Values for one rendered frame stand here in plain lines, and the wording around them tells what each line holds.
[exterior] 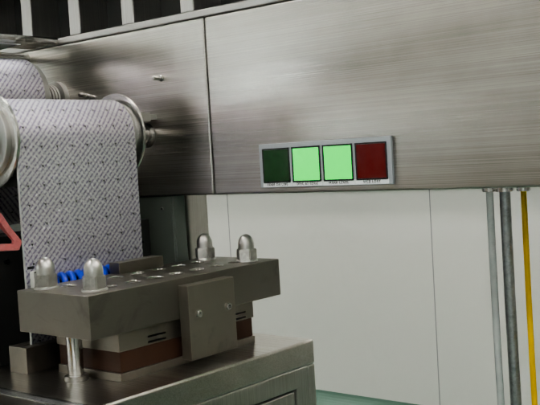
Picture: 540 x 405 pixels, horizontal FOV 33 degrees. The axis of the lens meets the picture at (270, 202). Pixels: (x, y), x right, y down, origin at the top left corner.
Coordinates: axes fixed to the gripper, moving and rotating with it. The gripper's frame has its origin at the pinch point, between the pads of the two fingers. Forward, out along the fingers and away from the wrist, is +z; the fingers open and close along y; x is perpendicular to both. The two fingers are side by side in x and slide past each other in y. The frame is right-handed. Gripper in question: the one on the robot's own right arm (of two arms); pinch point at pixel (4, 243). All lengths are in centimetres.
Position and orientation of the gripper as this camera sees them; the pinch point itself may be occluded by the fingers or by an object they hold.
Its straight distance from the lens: 138.9
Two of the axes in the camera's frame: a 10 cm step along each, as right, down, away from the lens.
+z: 6.2, 3.8, 6.9
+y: 7.4, 0.2, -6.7
